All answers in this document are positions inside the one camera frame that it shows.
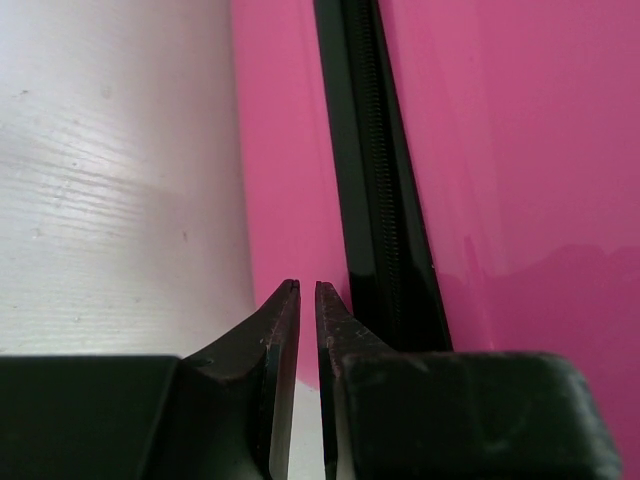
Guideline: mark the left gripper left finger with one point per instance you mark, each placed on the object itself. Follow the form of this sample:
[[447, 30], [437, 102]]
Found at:
[[224, 412]]

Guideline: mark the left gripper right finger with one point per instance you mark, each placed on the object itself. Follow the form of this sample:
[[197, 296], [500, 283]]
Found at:
[[494, 415]]

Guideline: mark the pink hard-shell suitcase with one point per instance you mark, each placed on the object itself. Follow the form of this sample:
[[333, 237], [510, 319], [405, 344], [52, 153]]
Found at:
[[522, 120]]

